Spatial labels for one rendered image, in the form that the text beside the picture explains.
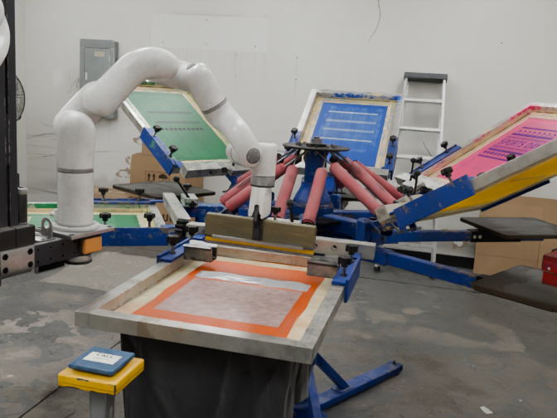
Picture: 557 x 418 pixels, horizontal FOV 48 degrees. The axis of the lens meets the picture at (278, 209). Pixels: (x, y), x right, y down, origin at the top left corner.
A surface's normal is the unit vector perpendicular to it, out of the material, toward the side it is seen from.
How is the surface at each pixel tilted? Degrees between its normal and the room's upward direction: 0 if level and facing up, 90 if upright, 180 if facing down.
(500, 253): 78
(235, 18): 90
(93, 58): 90
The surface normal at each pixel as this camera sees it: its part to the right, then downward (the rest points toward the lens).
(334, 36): -0.25, 0.17
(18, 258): 0.87, 0.14
